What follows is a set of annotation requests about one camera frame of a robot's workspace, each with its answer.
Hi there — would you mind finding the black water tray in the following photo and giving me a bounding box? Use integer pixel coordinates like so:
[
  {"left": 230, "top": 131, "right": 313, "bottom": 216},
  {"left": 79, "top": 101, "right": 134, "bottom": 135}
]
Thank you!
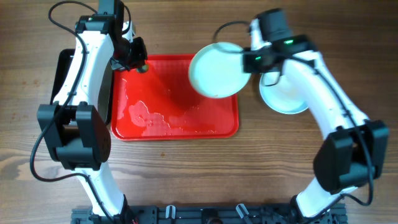
[{"left": 50, "top": 49, "right": 114, "bottom": 125}]

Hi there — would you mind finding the yellow green sponge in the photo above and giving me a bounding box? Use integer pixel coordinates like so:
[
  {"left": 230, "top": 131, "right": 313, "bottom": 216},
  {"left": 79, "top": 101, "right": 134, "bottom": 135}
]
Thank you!
[{"left": 136, "top": 64, "right": 149, "bottom": 73}]

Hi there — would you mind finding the red plastic tray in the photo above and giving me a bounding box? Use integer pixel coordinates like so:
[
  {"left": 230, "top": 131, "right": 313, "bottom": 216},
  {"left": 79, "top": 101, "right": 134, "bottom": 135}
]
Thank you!
[{"left": 111, "top": 54, "right": 239, "bottom": 141}]

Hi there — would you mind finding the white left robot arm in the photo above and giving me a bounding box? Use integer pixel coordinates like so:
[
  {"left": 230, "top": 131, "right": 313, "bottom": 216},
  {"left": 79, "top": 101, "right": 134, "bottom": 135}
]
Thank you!
[{"left": 37, "top": 1, "right": 147, "bottom": 223}]

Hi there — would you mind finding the white plate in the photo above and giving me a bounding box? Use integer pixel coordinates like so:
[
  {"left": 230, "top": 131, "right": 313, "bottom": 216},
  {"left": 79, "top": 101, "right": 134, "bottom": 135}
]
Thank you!
[
  {"left": 259, "top": 72, "right": 308, "bottom": 114},
  {"left": 188, "top": 42, "right": 251, "bottom": 98}
]

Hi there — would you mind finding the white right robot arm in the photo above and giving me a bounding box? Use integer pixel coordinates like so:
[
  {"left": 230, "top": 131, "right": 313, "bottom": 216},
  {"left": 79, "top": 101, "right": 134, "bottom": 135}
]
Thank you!
[{"left": 238, "top": 8, "right": 389, "bottom": 223}]

